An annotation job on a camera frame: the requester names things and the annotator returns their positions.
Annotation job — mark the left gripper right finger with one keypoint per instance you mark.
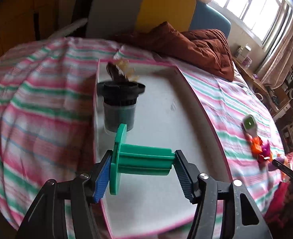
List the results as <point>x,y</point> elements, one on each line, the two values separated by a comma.
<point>187,174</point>

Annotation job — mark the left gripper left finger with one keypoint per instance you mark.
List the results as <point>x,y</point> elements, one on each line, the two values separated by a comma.
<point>100,177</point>

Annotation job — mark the green plastic spool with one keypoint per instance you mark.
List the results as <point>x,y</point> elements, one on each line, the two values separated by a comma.
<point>136,160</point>

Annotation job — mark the orange cube block cluster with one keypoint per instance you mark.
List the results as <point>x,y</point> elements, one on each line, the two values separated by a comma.
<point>255,144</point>

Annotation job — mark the green white plastic fitting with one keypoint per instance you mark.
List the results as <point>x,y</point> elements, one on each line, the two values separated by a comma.
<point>250,126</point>

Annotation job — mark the black capped grey jar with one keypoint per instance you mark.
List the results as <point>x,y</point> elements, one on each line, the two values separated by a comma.
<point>119,102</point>

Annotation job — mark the brown scalp massager brush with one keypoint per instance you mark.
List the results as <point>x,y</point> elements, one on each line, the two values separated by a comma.
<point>121,71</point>

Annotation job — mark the pink white tray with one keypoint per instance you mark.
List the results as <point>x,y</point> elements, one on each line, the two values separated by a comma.
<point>168,115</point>

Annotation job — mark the wooden side table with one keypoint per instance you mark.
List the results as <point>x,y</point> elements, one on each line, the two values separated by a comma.
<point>255,83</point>

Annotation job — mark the striped bedspread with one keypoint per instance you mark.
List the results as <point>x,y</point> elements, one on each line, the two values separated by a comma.
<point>45,118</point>

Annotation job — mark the rust brown quilt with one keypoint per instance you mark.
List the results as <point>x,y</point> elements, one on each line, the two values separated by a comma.
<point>206,49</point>

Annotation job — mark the beige curtain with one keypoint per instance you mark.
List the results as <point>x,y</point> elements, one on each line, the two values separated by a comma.
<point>274,70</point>

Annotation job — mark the purple small box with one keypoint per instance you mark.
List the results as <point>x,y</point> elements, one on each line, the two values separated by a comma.
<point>247,62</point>

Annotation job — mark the white carton box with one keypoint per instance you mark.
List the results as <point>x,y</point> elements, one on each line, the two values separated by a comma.
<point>242,53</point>

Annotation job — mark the grey yellow blue headboard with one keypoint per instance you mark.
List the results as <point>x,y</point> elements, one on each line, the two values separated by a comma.
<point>108,17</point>

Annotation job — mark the window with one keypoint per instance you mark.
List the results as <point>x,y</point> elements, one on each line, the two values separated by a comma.
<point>256,16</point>

